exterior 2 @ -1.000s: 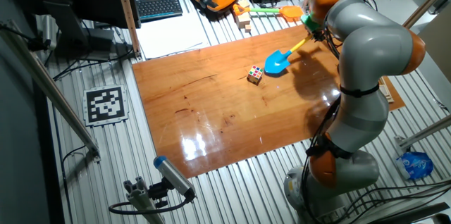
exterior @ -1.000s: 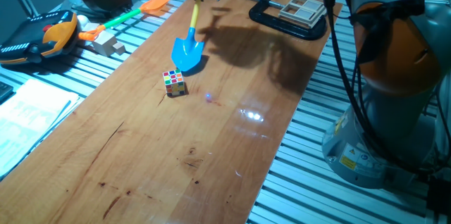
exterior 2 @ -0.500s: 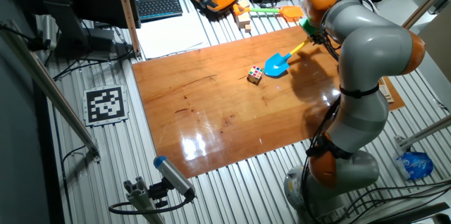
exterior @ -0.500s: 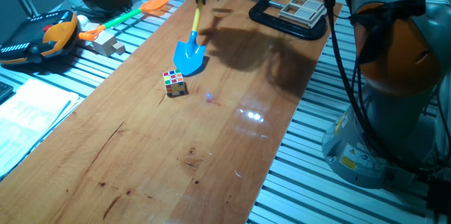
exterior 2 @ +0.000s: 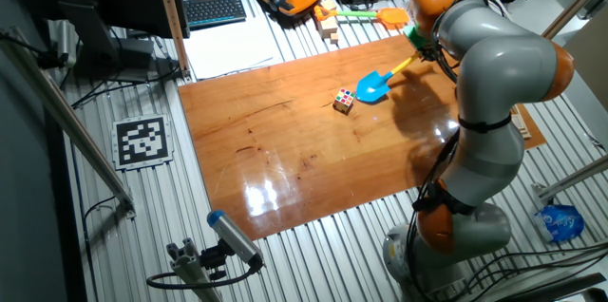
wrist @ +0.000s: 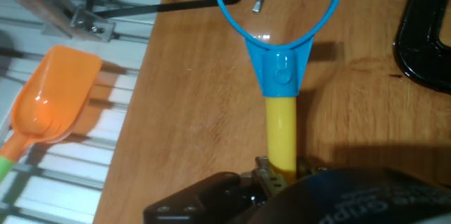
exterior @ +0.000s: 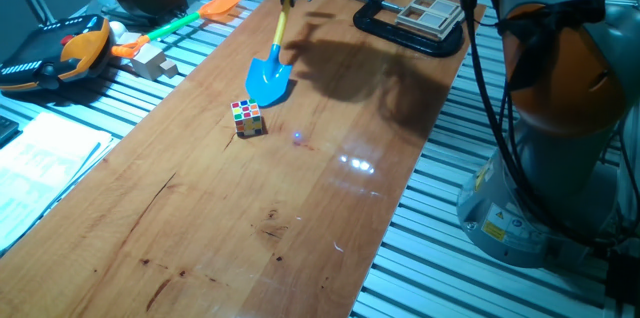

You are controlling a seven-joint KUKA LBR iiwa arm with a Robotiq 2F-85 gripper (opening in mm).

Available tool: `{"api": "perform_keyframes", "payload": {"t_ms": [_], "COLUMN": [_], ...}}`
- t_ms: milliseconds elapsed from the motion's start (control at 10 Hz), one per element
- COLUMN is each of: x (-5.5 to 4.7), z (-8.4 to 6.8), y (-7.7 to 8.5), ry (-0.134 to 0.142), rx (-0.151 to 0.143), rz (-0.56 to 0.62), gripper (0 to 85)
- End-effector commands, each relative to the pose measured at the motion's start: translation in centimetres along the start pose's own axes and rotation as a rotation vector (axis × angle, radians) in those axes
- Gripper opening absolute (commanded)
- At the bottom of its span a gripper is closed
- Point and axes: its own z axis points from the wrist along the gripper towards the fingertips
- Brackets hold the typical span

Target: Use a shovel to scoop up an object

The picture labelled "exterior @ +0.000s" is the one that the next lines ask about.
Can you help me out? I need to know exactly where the blue toy shovel yellow shaft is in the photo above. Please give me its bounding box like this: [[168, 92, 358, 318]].
[[244, 0, 295, 108]]

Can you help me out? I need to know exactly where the black C-clamp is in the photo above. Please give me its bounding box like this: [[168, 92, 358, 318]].
[[307, 0, 465, 58]]

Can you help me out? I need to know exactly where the black and orange teach pendant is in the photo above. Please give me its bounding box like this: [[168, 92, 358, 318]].
[[0, 13, 112, 93]]

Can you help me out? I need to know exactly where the black keyboard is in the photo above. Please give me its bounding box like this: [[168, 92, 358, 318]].
[[0, 115, 20, 149]]

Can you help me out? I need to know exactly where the multicoloured puzzle cube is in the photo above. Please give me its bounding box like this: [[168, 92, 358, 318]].
[[230, 98, 265, 138]]

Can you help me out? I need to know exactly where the white round object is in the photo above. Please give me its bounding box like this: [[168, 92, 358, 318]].
[[108, 20, 142, 47]]

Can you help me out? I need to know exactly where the orange toy shovel green shaft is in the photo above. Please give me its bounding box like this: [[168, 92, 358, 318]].
[[110, 0, 245, 59]]

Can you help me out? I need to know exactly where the pale wooden block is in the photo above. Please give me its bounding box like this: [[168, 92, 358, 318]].
[[130, 43, 179, 82]]

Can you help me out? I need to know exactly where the white paper stack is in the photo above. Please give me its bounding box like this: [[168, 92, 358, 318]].
[[0, 111, 121, 254]]

